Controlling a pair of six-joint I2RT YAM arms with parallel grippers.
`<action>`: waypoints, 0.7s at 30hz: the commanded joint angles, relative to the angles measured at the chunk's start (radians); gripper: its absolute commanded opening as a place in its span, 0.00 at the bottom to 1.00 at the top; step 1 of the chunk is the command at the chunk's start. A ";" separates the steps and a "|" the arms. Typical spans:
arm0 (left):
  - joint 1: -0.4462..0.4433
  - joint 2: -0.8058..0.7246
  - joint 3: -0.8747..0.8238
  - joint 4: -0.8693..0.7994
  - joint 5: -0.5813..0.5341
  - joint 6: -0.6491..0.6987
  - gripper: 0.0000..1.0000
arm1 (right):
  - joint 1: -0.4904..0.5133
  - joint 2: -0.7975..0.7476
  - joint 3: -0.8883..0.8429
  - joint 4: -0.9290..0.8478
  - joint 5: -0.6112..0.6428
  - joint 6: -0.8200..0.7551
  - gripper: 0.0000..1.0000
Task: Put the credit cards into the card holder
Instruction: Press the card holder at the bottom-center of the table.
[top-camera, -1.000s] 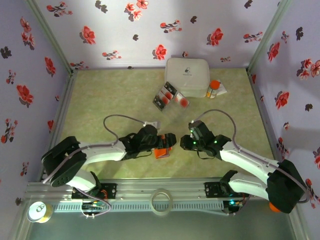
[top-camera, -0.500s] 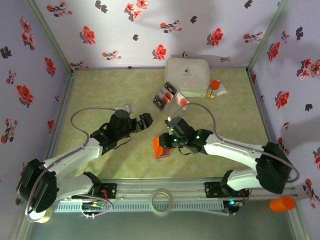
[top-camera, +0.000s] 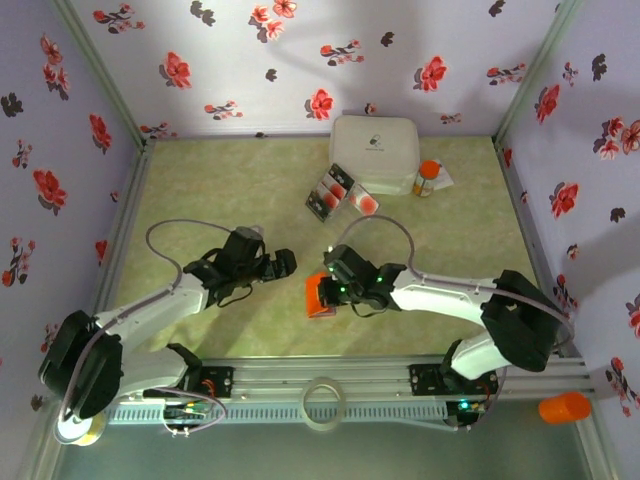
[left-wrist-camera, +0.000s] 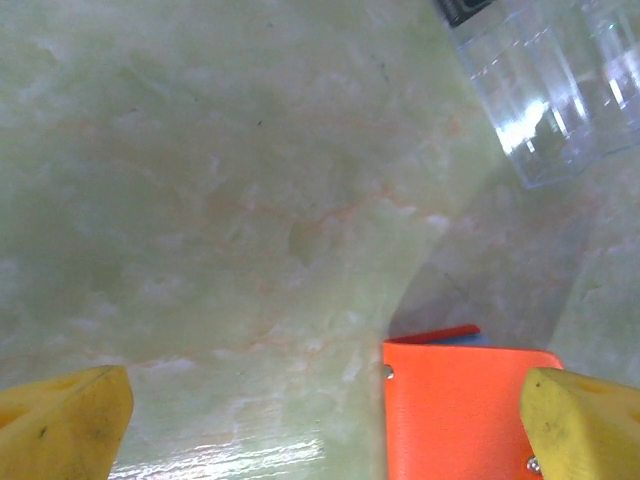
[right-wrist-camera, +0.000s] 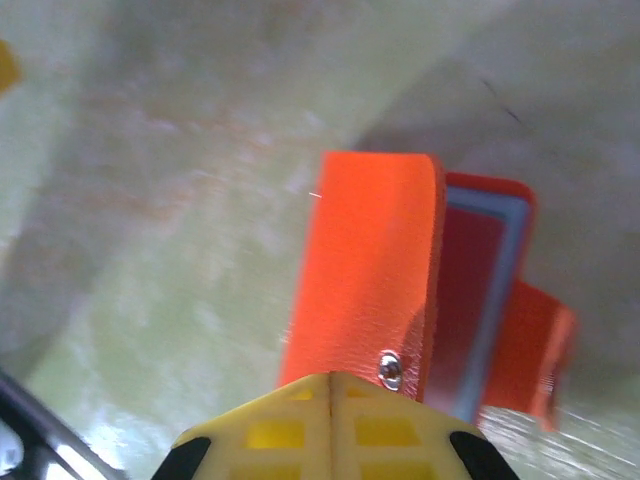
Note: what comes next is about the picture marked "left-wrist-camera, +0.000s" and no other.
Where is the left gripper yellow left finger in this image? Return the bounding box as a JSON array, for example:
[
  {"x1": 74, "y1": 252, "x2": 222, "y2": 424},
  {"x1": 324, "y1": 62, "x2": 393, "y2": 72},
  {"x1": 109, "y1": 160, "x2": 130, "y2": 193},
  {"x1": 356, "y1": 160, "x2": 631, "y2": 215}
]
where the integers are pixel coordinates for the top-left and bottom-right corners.
[{"x1": 0, "y1": 364, "x2": 135, "y2": 480}]

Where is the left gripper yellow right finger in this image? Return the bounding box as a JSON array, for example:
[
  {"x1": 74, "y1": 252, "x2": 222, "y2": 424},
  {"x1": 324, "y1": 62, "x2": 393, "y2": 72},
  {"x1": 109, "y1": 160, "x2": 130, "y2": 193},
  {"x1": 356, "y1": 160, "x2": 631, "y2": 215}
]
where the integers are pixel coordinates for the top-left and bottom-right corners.
[{"x1": 519, "y1": 367, "x2": 640, "y2": 480}]

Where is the clear acrylic card tray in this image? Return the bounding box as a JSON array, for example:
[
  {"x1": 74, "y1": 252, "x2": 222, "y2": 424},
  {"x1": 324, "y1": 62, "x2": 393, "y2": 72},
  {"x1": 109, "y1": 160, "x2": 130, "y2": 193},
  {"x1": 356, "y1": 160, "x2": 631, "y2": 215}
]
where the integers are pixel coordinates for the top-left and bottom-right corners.
[{"x1": 432, "y1": 0, "x2": 640, "y2": 190}]

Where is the black credit card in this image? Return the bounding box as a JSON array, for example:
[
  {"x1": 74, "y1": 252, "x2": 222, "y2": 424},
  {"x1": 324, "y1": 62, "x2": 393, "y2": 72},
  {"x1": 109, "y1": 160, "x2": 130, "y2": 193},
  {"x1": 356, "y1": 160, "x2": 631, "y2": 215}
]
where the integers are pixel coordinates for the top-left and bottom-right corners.
[{"x1": 432, "y1": 0, "x2": 501, "y2": 29}]

